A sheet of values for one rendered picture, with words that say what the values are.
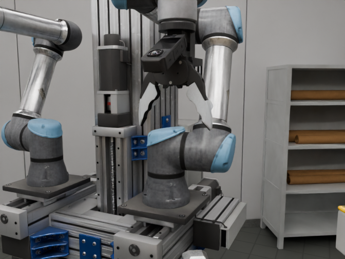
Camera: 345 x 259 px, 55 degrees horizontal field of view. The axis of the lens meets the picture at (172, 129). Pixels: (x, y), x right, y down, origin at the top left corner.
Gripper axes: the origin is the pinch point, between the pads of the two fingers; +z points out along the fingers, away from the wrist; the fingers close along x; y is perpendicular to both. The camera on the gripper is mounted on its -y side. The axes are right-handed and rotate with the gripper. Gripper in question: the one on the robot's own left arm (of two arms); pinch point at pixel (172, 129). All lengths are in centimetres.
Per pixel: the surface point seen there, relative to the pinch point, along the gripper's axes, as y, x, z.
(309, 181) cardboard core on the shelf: 249, -19, 77
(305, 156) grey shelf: 281, -13, 62
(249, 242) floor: 223, 27, 132
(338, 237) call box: -4.1, -29.8, 14.3
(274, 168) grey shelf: 236, 10, 65
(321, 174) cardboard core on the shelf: 267, -28, 74
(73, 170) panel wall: 172, 178, 70
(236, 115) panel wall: 248, 48, 21
